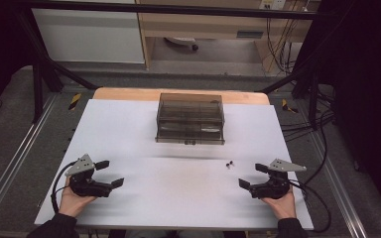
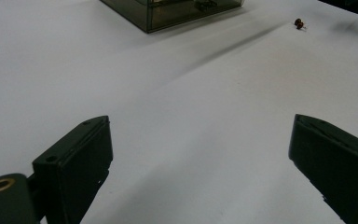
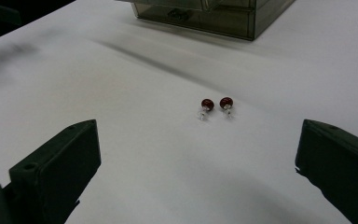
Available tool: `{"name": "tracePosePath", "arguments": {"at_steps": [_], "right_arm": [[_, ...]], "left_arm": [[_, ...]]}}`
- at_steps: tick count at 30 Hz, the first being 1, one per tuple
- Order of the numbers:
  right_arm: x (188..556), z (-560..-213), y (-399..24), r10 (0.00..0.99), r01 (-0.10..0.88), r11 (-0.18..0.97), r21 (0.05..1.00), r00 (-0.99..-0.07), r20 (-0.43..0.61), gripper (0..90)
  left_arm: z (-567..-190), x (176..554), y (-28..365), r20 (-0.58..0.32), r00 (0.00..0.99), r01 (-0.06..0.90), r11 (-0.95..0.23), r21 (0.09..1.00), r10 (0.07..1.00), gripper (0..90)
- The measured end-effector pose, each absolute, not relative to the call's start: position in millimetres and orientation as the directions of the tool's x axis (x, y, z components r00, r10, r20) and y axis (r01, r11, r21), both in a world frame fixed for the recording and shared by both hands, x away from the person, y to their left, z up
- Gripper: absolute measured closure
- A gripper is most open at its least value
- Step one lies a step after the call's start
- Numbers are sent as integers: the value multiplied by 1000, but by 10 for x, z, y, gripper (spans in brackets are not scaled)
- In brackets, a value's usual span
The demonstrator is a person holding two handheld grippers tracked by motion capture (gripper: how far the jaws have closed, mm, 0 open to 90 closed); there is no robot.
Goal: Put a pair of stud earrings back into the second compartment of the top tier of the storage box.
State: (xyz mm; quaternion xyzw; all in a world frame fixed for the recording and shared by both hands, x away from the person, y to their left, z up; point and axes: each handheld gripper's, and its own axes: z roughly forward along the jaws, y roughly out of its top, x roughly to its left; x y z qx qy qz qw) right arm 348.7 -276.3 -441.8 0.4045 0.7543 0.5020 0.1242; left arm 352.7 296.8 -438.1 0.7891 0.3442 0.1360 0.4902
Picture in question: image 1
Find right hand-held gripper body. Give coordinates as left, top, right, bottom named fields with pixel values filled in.
left=249, top=158, right=308, bottom=200

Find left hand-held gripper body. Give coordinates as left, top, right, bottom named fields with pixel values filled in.
left=64, top=153, right=113, bottom=198

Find smoky transparent drawer box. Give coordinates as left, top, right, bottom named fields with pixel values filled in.
left=155, top=92, right=226, bottom=146

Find person's left hand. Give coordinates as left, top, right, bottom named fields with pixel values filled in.
left=58, top=178, right=97, bottom=219

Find person's right hand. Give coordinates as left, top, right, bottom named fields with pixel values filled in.
left=260, top=186, right=298, bottom=220

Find white table board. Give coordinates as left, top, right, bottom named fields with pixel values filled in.
left=34, top=98, right=315, bottom=231

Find yellow black tape strip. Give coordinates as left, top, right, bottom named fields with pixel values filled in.
left=281, top=98, right=300, bottom=114
left=67, top=92, right=82, bottom=112

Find wooden table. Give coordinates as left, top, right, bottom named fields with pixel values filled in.
left=92, top=86, right=271, bottom=106

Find black metal stand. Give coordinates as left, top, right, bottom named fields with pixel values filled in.
left=14, top=11, right=99, bottom=124
left=259, top=19, right=336, bottom=132

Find white cabinet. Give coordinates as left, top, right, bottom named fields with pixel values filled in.
left=31, top=7, right=146, bottom=64

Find office chair base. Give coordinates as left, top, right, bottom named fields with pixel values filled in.
left=163, top=36, right=199, bottom=53

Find light wooden desk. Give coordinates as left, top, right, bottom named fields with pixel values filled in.
left=135, top=0, right=316, bottom=71

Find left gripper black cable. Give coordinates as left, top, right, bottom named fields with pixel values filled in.
left=51, top=160, right=77, bottom=214

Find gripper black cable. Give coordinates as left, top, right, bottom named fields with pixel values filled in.
left=289, top=178, right=332, bottom=234
left=51, top=160, right=77, bottom=214

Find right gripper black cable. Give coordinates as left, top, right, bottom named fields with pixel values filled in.
left=289, top=178, right=332, bottom=234

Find aluminium floor rail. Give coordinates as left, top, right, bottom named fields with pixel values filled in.
left=0, top=93, right=60, bottom=226
left=310, top=131, right=369, bottom=238

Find black floor cables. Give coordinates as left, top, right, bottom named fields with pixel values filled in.
left=278, top=92, right=336, bottom=186

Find hanging black cables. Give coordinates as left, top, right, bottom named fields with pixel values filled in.
left=265, top=17, right=301, bottom=74

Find white wall socket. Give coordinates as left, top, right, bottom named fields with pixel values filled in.
left=259, top=0, right=288, bottom=11

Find black metal frame bar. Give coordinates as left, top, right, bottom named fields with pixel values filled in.
left=14, top=0, right=340, bottom=21

